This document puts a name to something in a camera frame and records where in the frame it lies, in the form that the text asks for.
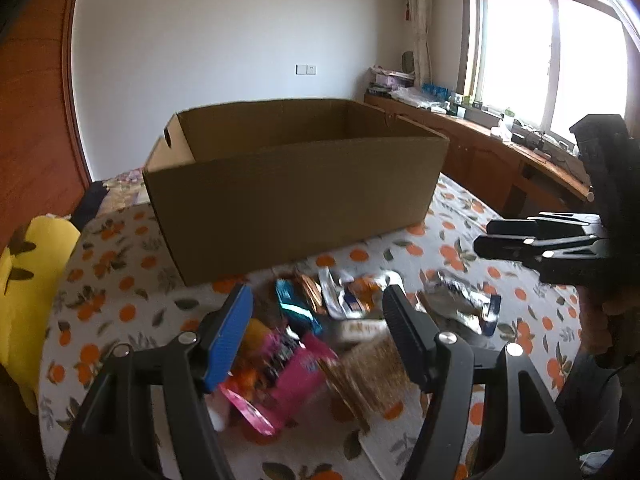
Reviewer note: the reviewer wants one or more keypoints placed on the wooden cabinet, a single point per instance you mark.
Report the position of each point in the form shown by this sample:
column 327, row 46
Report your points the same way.
column 475, row 150

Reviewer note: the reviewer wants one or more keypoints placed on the white wall switch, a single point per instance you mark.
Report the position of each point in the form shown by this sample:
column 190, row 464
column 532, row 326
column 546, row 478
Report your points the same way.
column 305, row 69

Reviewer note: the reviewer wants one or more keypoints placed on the silver white snack pouch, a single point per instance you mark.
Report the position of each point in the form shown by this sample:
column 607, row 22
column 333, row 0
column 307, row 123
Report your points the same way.
column 334, row 292

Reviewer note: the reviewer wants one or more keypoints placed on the white nougat candy bar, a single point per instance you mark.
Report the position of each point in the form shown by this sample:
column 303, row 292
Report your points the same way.
column 362, row 330

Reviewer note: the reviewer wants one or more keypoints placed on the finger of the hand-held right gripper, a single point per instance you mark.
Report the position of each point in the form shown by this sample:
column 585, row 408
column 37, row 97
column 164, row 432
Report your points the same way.
column 520, row 226
column 505, row 249

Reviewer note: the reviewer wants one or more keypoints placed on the wooden wardrobe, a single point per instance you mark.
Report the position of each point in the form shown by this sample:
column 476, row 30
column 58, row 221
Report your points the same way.
column 35, row 110

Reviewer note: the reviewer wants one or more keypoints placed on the silver snack packet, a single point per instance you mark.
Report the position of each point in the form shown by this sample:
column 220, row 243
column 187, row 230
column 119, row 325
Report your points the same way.
column 455, row 300

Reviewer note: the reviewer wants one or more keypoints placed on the beige curtain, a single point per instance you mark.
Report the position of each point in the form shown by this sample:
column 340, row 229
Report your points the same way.
column 417, row 35

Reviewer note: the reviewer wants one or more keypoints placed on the orange blue snack packet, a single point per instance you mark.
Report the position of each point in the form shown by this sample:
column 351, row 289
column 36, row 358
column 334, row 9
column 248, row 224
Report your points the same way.
column 365, row 295

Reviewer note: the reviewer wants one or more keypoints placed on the stack of boxes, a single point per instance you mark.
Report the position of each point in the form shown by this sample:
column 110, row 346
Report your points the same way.
column 387, row 80

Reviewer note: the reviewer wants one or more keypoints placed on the row of blue bottles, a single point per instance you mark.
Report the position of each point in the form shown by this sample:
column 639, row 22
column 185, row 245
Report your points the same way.
column 435, row 90

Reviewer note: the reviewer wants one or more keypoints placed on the yellow plush toy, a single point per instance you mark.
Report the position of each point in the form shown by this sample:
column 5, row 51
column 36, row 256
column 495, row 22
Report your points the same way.
column 35, row 285

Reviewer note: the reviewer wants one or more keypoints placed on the white plastic bag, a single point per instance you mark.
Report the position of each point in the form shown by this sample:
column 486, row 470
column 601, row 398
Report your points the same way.
column 415, row 97

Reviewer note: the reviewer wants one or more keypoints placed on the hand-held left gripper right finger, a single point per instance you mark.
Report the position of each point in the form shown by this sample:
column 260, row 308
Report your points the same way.
column 404, row 340

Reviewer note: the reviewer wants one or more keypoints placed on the window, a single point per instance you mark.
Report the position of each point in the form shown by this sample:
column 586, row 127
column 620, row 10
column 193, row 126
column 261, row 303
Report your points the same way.
column 520, row 60

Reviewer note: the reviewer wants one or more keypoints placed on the person's right hand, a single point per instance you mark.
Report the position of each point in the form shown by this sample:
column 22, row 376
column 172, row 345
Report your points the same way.
column 607, row 330

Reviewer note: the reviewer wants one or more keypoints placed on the yellow orange snack packet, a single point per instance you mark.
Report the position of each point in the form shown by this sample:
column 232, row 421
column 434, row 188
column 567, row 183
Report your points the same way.
column 255, row 335

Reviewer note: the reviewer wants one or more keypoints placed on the golden brown snack packet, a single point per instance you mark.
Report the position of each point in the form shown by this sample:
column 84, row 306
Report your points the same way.
column 370, row 380

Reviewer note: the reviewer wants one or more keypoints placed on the brown cardboard box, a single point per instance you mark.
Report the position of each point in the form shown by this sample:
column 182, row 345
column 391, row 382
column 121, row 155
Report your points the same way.
column 300, row 200

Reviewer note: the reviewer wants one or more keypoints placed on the small dark mirror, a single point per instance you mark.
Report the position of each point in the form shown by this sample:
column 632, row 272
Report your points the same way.
column 408, row 61

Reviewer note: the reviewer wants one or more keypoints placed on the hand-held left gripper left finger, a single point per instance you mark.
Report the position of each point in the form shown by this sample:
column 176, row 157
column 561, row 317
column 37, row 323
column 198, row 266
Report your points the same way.
column 234, row 332

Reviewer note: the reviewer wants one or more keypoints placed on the teal snack packet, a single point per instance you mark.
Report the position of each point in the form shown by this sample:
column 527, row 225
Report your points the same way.
column 292, row 305

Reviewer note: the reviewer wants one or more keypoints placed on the floral blanket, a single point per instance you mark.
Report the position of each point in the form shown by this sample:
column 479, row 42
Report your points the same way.
column 125, row 185

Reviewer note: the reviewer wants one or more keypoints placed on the pink snack packet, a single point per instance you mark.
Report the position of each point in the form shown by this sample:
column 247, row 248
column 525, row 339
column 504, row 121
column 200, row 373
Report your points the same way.
column 295, row 375

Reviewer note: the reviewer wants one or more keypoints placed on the copper brown snack packet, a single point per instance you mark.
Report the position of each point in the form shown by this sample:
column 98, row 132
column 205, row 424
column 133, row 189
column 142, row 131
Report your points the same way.
column 311, row 292

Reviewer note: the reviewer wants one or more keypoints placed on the orange fruit print cloth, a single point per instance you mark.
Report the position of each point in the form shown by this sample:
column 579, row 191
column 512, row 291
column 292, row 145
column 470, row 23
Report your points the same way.
column 125, row 280

